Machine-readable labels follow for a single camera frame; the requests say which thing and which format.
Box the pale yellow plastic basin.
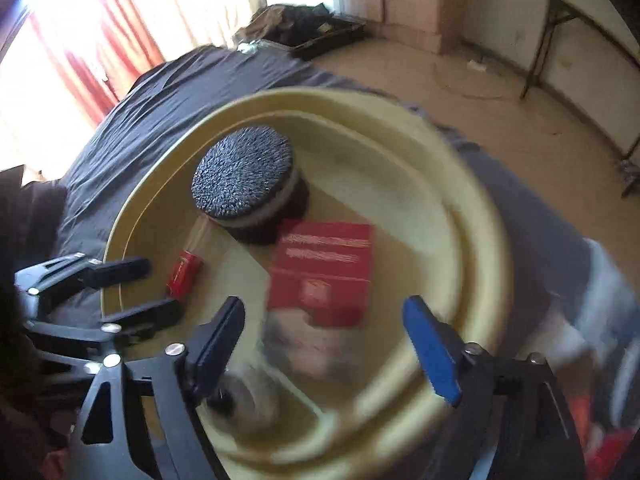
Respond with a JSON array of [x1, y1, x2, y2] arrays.
[[100, 86, 513, 467]]

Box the red and white curtain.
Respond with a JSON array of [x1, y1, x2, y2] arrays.
[[25, 0, 266, 126]]

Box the wooden wardrobe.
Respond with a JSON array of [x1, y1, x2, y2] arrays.
[[335, 0, 446, 56]]

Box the folding table with black legs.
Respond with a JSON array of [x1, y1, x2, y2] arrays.
[[520, 0, 640, 198]]

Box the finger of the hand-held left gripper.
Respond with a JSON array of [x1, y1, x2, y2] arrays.
[[14, 252, 153, 311], [25, 297, 183, 356]]

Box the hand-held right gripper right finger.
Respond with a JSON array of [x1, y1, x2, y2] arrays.
[[402, 295, 586, 480]]

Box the blue and white blanket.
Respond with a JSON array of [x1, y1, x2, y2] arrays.
[[505, 237, 640, 411]]

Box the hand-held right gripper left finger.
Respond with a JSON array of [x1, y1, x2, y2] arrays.
[[65, 296, 247, 480]]

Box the dark cloth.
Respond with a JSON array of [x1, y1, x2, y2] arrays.
[[0, 165, 68, 281]]

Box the black round scrubbing brush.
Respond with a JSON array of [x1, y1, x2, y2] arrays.
[[191, 127, 310, 246]]

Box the small red pack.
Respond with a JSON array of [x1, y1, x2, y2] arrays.
[[166, 251, 203, 298]]

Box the black open suitcase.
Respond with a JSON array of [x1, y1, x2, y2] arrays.
[[235, 2, 368, 61]]

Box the red carton box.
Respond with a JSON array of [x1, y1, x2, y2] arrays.
[[266, 219, 375, 328]]

